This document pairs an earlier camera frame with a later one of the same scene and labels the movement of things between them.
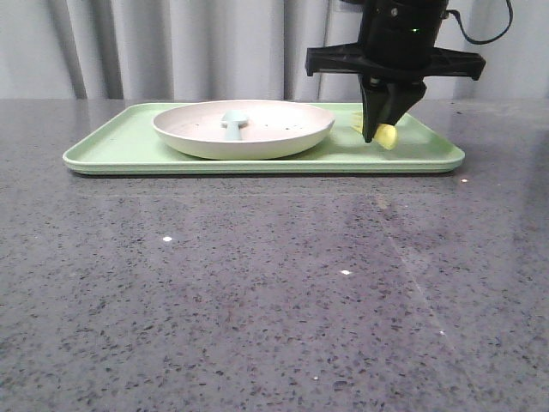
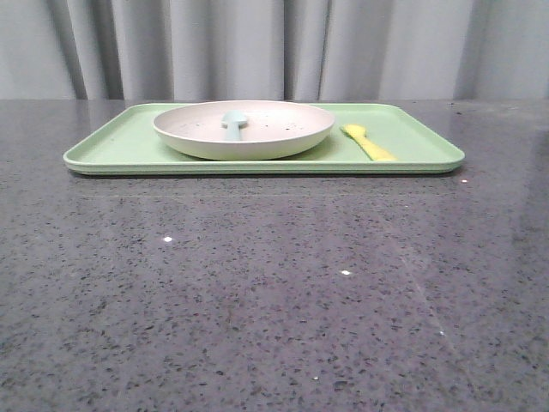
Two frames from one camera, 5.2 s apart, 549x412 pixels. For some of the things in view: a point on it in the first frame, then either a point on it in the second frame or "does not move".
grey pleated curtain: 239,50 does not move
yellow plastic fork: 385,135 -> 359,134
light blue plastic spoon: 233,119 does not move
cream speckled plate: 274,128 does not move
